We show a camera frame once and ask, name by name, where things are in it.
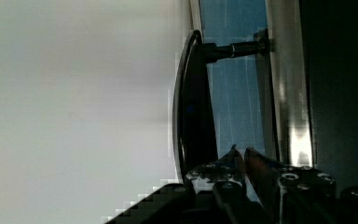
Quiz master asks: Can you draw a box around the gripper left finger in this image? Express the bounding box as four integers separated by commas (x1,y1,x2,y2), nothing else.
184,145,246,194

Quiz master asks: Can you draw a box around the silver black toaster oven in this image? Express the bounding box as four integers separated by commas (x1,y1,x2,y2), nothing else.
173,0,358,192

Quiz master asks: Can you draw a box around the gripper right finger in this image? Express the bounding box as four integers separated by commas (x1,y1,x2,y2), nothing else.
244,147,337,224

